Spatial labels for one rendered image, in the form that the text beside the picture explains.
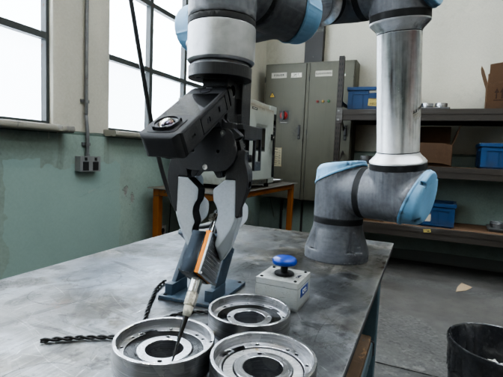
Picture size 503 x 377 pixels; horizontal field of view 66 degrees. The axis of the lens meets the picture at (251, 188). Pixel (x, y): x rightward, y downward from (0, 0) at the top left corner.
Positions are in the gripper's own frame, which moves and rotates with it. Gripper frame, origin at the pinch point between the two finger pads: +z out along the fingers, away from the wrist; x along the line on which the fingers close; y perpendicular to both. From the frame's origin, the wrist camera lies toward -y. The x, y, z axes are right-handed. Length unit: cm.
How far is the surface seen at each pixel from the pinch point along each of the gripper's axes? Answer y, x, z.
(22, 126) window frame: 94, 145, -19
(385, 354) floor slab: 176, -19, 94
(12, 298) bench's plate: 3.5, 35.0, 13.2
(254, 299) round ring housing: 12.0, -1.8, 9.8
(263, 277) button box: 18.6, -0.8, 8.7
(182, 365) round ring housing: -7.5, -1.8, 9.4
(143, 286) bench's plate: 17.0, 20.6, 13.2
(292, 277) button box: 21.1, -4.7, 8.7
